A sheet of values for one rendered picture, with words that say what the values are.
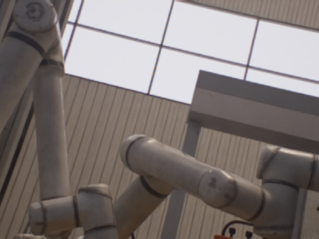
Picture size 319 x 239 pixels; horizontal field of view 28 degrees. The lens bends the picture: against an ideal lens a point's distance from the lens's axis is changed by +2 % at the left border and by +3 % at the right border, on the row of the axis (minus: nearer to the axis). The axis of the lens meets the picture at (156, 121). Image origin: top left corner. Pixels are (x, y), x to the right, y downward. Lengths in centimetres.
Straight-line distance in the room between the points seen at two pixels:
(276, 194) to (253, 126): 376
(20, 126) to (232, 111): 312
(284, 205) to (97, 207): 49
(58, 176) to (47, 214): 19
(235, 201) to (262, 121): 387
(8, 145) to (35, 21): 65
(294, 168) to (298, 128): 380
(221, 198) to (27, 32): 77
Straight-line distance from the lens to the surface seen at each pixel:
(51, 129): 188
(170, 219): 516
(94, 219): 166
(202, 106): 522
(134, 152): 182
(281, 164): 151
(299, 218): 527
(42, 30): 182
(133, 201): 205
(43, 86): 193
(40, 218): 167
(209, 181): 141
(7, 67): 179
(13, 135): 234
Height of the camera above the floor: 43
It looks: 19 degrees up
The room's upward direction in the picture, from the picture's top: 15 degrees clockwise
